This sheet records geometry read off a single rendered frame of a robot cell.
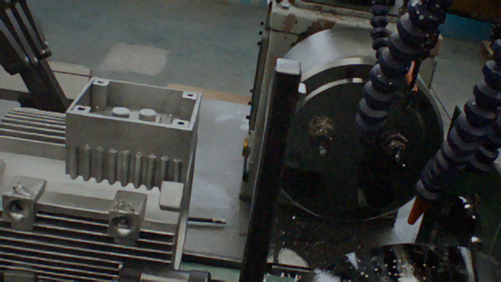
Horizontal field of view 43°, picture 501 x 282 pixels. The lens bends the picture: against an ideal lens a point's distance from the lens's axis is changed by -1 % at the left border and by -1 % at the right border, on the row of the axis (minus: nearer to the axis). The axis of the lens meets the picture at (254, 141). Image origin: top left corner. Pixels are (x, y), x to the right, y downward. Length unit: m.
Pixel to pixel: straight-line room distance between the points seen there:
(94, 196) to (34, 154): 0.07
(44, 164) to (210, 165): 0.67
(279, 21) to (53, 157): 0.52
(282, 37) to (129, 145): 0.50
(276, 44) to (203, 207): 0.32
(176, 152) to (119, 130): 0.06
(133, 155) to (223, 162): 0.70
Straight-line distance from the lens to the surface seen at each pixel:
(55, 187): 0.65
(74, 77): 0.92
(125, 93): 0.71
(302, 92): 0.48
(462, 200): 0.72
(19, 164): 0.67
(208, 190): 1.21
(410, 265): 0.44
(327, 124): 0.85
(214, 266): 0.81
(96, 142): 0.63
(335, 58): 0.86
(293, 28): 1.06
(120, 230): 0.62
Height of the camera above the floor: 1.40
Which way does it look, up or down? 25 degrees down
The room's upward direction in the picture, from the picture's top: 9 degrees clockwise
